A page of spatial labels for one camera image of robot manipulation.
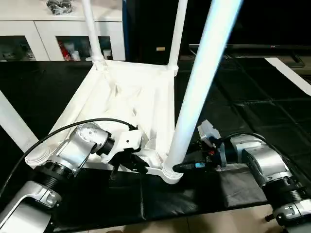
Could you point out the white plastic table leg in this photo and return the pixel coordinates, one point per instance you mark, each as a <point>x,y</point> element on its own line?
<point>12,121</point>
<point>177,34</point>
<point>206,73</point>
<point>92,34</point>

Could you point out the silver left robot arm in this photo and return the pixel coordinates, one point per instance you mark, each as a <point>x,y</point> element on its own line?
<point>73,150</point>

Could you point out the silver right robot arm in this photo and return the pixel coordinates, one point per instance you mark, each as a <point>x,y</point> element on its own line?
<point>262,160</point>

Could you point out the black work mat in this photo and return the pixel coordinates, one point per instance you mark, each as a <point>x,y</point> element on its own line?
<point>272,121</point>

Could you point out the small white cup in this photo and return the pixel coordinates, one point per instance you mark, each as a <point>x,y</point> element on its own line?
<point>107,53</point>

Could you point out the white flat strip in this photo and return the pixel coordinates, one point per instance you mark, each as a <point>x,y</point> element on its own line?
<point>286,73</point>

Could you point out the small tan box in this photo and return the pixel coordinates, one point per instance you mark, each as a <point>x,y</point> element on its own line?
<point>161,49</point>

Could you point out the white glass-door cabinet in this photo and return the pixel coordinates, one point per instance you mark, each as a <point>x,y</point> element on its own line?
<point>29,29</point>

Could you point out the grey crumpled object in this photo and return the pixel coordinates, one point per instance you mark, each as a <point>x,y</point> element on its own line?
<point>59,6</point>

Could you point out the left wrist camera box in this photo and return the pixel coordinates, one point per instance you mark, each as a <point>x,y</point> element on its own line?
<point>129,138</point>

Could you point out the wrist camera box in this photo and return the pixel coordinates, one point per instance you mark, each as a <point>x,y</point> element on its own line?
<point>129,138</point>
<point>208,131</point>

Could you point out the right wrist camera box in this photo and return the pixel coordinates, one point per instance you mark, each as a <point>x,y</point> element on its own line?
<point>208,131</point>

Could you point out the dark long rail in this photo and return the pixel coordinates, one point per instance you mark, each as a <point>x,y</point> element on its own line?
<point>252,47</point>

